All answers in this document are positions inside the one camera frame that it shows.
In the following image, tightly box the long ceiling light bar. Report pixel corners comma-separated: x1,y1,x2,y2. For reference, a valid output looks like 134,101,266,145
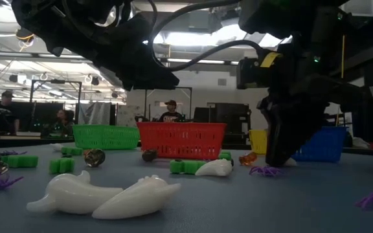
165,57,241,65

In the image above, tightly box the black cabinet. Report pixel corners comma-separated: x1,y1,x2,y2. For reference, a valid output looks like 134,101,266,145
192,102,251,146

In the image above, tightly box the green toy block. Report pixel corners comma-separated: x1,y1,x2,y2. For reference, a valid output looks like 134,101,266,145
1,155,40,169
49,157,76,175

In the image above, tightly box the grey cloth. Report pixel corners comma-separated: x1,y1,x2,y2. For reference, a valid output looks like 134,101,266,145
78,102,112,126

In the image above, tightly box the green plastic basket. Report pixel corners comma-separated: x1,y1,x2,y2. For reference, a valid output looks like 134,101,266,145
72,124,141,151

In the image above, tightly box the blue plastic basket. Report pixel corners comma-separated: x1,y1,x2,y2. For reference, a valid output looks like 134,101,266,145
291,126,348,164

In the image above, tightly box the hanging yellow cord reel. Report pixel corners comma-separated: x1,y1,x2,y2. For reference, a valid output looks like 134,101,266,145
14,27,36,52

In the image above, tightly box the orange translucent pumpkin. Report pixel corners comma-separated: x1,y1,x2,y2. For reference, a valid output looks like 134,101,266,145
238,151,258,166

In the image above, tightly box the grey ceiling unit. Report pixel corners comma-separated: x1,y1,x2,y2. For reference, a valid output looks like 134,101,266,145
188,9,212,32

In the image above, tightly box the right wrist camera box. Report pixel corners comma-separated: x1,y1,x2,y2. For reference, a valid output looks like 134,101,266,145
236,51,284,91

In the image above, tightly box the red plastic basket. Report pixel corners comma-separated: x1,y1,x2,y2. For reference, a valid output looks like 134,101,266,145
137,122,228,161

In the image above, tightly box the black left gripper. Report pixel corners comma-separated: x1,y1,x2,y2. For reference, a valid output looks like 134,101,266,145
11,0,181,92

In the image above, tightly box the black metal frame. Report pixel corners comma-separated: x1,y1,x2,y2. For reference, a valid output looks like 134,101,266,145
144,85,193,123
29,79,83,126

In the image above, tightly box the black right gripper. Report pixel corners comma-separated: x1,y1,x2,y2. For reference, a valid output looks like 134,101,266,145
257,74,368,168

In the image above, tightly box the yellow plastic basket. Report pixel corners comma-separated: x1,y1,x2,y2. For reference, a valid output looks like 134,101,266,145
248,129,268,155

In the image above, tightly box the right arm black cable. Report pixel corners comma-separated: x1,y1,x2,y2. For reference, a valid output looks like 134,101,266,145
147,0,265,72

